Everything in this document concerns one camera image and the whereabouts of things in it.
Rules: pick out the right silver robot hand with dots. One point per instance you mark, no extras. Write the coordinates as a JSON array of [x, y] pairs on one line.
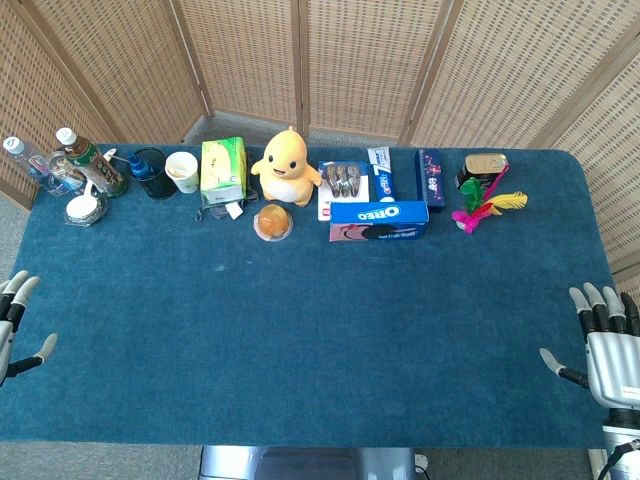
[[609, 365]]

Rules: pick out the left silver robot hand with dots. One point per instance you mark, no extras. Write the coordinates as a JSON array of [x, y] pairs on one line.
[[4, 334]]

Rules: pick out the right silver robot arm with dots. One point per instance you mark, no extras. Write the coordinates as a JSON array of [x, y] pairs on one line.
[[622, 440]]

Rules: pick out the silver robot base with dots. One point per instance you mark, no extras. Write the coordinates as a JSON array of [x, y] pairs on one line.
[[307, 462]]

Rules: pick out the white round lidded container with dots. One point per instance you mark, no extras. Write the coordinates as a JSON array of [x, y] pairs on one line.
[[84, 207]]

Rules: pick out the clear glass jar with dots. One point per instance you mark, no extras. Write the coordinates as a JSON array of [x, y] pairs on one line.
[[67, 175]]

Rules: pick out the clear water bottle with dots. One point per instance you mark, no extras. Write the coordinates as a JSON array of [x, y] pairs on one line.
[[27, 160]]

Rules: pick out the green tea bottle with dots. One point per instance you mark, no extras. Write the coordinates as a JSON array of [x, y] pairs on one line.
[[92, 162]]

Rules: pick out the colourful feather shuttlecock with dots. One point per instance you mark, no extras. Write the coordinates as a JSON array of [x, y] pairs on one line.
[[481, 206]]

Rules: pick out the gold lidded tin can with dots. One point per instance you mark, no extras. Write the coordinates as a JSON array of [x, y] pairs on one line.
[[481, 170]]

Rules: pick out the white paper cup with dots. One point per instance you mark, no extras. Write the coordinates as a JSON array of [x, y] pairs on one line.
[[183, 171]]

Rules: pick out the black clip with tag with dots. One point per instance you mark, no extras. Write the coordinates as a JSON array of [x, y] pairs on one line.
[[222, 210]]

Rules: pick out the dark blue slim box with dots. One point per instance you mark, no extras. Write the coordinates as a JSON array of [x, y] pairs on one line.
[[431, 180]]

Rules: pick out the blue Oreo box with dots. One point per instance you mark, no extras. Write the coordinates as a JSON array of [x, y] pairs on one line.
[[379, 221]]

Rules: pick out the green tissue box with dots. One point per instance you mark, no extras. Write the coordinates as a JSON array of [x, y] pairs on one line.
[[223, 170]]

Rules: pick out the orange jelly cup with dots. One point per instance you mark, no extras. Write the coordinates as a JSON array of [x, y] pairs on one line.
[[273, 222]]

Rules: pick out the blue table cloth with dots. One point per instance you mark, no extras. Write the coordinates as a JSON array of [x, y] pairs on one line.
[[300, 310]]

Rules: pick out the white blue toothpaste box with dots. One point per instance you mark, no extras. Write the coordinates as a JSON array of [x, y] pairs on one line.
[[382, 172]]

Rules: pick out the hair clip card pack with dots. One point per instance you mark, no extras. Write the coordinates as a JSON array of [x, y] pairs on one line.
[[342, 186]]

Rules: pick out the yellow plush dinosaur toy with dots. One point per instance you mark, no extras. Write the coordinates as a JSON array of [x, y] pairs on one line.
[[286, 170]]

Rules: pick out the woven folding screen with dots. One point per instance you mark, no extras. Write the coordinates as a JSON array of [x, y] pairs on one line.
[[350, 65]]

